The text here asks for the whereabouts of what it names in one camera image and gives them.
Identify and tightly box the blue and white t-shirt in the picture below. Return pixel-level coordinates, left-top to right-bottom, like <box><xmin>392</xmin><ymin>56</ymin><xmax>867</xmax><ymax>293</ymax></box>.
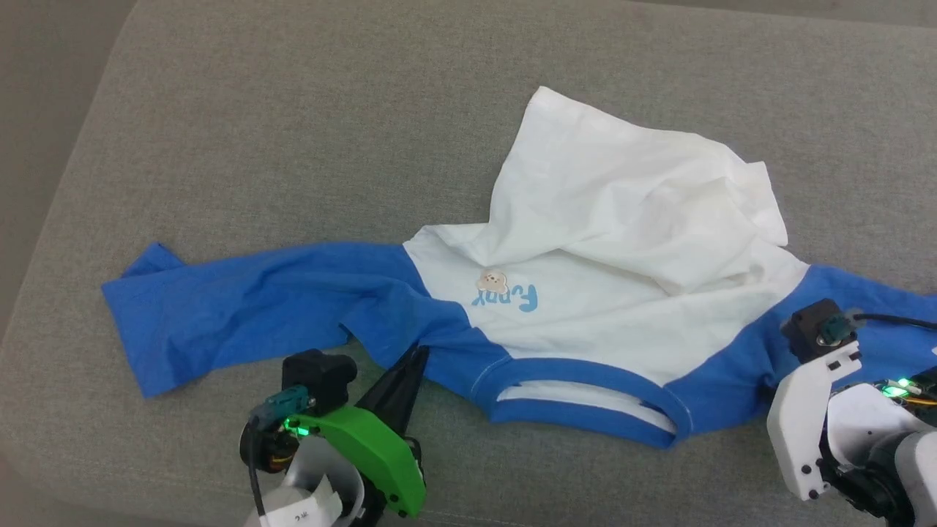
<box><xmin>101</xmin><ymin>86</ymin><xmax>937</xmax><ymax>449</ymax></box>

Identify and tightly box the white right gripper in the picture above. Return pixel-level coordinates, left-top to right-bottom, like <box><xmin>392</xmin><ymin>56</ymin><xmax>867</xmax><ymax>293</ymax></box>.
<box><xmin>766</xmin><ymin>341</ymin><xmax>865</xmax><ymax>503</ymax></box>

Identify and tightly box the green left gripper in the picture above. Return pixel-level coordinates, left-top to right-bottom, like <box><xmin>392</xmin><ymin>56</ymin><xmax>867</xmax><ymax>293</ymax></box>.
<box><xmin>288</xmin><ymin>344</ymin><xmax>430</xmax><ymax>518</ymax></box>

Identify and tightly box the white paper label tag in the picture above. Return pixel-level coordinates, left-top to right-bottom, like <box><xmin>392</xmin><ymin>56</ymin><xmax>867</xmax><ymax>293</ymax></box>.
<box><xmin>260</xmin><ymin>489</ymin><xmax>343</xmax><ymax>527</ymax></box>

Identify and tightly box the black cable with teal connector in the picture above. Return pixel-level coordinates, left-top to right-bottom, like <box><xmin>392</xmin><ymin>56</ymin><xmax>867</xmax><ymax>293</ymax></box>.
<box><xmin>820</xmin><ymin>310</ymin><xmax>937</xmax><ymax>346</ymax></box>
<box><xmin>246</xmin><ymin>386</ymin><xmax>314</xmax><ymax>527</ymax></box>

